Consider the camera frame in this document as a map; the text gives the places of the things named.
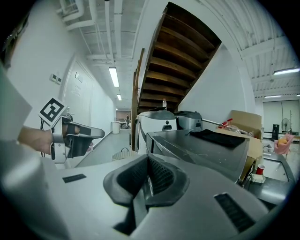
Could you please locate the black stand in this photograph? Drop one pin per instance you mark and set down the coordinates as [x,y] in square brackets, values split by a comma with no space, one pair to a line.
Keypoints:
[276,127]

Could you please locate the wooden staircase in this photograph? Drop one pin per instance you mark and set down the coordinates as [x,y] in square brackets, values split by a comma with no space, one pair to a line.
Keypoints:
[175,58]

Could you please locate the woven laundry basket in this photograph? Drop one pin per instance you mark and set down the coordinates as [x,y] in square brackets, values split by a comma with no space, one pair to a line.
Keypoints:
[125,155]

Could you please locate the person's left forearm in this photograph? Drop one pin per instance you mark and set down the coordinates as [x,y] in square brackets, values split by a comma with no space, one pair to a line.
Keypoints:
[35,140]

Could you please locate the black washing machine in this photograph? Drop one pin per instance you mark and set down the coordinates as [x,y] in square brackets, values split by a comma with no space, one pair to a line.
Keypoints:
[199,159]

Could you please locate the white wall switch panel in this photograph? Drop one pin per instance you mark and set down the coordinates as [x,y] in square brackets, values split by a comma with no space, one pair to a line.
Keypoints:
[53,77]
[59,80]

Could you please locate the grey metal appliance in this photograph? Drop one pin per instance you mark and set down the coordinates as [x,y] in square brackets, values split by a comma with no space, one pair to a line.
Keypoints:
[188,120]

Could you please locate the white soap dish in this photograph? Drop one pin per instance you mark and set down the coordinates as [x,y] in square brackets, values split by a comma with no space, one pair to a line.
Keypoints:
[257,179]

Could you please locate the clear bottle red label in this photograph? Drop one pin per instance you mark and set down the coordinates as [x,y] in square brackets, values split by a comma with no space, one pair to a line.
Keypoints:
[164,104]

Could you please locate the metal rod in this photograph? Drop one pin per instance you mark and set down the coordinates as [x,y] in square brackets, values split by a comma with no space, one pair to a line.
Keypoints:
[211,122]

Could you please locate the person's left hand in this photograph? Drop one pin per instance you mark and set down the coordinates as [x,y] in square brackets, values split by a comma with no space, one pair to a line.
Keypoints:
[90,147]

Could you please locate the ceiling tube light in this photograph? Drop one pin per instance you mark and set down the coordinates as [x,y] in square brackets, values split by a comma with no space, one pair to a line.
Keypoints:
[273,96]
[119,97]
[114,77]
[287,71]

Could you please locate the large cardboard box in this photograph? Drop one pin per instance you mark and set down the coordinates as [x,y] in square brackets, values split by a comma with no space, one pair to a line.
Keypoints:
[246,119]

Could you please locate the black marble sink counter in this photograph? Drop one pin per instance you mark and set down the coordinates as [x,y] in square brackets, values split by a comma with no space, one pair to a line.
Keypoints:
[269,189]

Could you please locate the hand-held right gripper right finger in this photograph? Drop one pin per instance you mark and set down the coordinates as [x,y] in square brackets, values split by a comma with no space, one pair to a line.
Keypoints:
[166,180]

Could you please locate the white sink basin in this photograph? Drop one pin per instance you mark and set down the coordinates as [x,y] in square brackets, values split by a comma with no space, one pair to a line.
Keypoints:
[274,170]

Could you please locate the floor fan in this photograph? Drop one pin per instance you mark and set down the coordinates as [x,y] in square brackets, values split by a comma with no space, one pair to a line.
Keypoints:
[285,122]

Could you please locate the red cup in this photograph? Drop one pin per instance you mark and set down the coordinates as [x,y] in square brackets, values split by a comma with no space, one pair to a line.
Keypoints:
[260,170]

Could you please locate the white and black appliance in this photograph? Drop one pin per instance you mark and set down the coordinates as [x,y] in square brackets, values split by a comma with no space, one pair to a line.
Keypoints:
[152,126]

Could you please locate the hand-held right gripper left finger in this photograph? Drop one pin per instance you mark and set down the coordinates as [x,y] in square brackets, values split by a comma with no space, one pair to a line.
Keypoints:
[131,180]

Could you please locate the white trash bin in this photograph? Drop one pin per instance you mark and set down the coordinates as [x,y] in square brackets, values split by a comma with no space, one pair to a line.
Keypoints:
[116,127]

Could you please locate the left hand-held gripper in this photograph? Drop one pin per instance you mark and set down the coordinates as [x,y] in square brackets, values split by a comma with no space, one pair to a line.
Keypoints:
[58,140]

